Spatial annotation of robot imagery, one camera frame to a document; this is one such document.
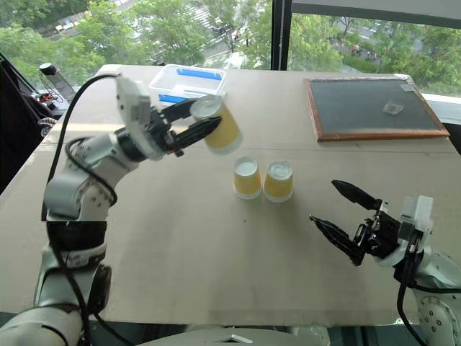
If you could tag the black-lidded clear bottle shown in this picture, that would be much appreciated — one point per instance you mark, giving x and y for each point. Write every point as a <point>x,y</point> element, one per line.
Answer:
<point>54,77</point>

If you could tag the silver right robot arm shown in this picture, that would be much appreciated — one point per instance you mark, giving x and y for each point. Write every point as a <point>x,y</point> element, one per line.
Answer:
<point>439,288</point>

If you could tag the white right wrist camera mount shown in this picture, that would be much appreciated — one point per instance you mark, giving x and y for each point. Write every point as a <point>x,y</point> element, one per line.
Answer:
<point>417,210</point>

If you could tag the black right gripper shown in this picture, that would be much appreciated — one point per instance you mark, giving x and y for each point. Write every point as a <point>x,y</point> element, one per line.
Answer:
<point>385,230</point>

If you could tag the black window frame post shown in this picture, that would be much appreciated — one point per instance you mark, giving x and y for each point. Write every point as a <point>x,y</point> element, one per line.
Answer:
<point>281,34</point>

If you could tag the dark hanging cloth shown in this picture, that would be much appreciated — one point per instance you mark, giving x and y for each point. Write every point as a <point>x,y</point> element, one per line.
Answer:
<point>18,126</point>

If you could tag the small clear plastic bag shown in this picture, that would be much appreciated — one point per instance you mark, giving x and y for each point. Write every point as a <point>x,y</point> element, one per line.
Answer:
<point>393,108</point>

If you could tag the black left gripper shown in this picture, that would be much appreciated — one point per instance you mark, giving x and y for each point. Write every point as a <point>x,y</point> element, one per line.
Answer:
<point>162,129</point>

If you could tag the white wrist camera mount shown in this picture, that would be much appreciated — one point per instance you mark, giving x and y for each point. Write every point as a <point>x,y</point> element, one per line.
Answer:
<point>131,104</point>
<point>417,210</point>

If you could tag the clear box with blue clips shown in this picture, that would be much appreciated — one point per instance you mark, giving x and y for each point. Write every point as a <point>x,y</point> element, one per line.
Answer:
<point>187,81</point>

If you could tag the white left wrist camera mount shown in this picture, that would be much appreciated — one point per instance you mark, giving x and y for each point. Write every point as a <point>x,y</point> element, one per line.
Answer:
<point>131,104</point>

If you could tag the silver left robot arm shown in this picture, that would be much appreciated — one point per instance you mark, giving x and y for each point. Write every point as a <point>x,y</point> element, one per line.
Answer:
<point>65,187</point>

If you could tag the silver robot torso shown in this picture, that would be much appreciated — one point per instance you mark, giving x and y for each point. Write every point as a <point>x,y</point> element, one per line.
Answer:
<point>230,339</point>

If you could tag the wood-framed chalkboard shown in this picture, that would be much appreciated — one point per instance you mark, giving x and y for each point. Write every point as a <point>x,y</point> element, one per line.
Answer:
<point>363,108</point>

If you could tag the yellow paper cup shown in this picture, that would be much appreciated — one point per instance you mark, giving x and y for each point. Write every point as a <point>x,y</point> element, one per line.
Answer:
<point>278,185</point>
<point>225,133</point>
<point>247,182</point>

